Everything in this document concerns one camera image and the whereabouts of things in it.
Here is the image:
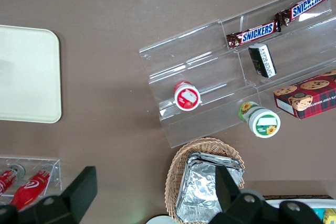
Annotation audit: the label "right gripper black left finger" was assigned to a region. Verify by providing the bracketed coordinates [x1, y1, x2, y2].
[33, 166, 98, 224]

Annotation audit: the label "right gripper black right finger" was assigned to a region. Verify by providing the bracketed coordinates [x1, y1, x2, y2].
[209, 166, 266, 224]

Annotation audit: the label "aluminium foil tray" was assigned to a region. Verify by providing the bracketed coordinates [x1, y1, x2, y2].
[176, 162, 245, 223]
[186, 152, 246, 175]

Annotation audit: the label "white rectangular snack tray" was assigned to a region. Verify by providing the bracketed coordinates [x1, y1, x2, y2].
[264, 199, 336, 224]

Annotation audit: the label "oval light wicker basket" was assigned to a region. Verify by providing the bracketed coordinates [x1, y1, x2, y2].
[164, 136, 246, 221]

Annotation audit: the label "cream plastic serving tray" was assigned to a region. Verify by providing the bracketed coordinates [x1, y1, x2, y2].
[0, 24, 62, 124]

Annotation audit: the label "clear acrylic bottle rack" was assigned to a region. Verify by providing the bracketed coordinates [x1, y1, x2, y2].
[0, 155, 63, 207]

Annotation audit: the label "red cola bottle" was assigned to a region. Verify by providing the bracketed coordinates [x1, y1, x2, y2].
[10, 165, 55, 210]
[0, 164, 26, 199]

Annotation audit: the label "green sunflower yogurt cup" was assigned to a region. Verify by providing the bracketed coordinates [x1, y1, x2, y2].
[238, 101, 281, 140]

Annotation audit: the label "teal snack packet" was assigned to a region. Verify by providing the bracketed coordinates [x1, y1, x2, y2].
[312, 207, 325, 221]

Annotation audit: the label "red strawberry yogurt cup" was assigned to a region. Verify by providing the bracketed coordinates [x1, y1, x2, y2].
[173, 79, 203, 111]

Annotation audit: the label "yellow snack packet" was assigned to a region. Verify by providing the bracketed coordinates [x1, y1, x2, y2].
[323, 208, 336, 224]

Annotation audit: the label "red tartan cookie box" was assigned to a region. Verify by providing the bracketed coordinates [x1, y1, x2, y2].
[272, 69, 336, 120]

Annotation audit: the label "small black white box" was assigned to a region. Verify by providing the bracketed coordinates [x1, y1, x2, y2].
[248, 42, 278, 79]

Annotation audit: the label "clear acrylic stepped display stand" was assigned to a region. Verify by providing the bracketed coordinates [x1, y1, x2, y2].
[138, 0, 336, 149]

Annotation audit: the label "Snickers chocolate bar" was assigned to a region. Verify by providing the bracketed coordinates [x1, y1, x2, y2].
[226, 20, 283, 50]
[274, 0, 330, 27]

